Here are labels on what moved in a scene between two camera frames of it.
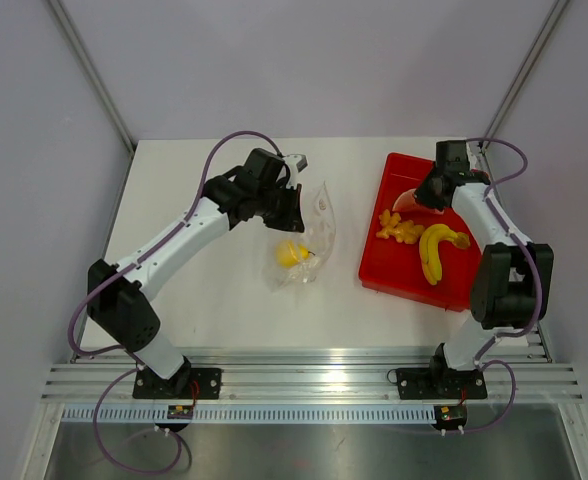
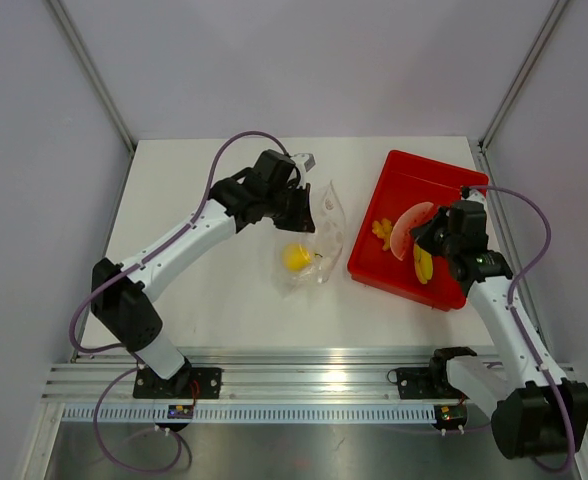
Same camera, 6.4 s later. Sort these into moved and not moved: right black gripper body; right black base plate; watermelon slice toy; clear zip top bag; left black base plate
Moved: clear zip top bag; right black gripper body; watermelon slice toy
Not moved: left black base plate; right black base plate
